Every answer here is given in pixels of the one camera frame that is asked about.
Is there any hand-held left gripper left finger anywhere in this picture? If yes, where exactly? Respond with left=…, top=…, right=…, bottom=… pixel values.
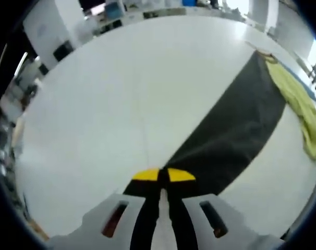
left=81, top=168, right=162, bottom=250

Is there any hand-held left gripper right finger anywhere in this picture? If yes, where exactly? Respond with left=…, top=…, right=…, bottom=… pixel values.
left=166, top=168, right=252, bottom=250

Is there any yellow garment with dark sleeves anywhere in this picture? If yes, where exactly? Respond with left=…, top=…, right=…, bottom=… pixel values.
left=162, top=41, right=316, bottom=197

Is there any black cabinet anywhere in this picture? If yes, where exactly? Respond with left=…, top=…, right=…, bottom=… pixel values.
left=53, top=41, right=73, bottom=62

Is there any white square pillar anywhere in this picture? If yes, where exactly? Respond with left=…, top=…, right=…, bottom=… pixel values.
left=23, top=0, right=96, bottom=68

